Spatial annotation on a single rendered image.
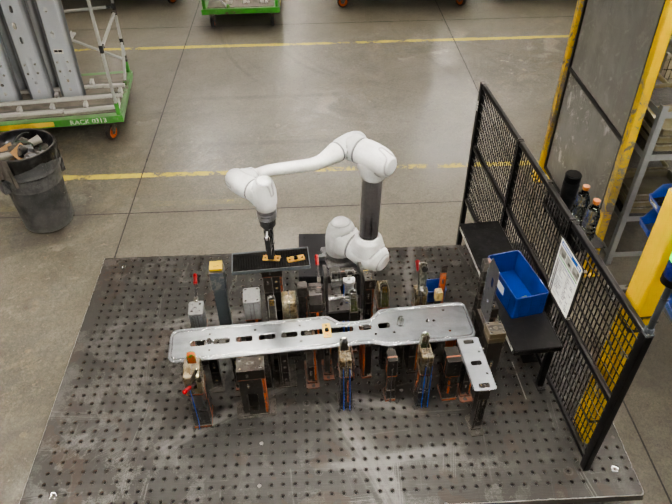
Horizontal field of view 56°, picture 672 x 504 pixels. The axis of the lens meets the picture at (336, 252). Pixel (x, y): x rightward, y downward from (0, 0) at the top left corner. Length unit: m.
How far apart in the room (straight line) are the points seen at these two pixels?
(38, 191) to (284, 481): 3.24
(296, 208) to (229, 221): 0.56
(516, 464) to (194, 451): 1.39
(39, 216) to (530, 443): 3.95
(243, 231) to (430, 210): 1.54
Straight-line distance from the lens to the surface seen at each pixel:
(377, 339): 2.85
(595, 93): 4.82
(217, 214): 5.26
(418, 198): 5.36
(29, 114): 6.64
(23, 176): 5.14
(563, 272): 2.84
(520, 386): 3.17
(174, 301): 3.55
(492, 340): 2.88
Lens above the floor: 3.14
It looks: 41 degrees down
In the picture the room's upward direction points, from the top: 1 degrees counter-clockwise
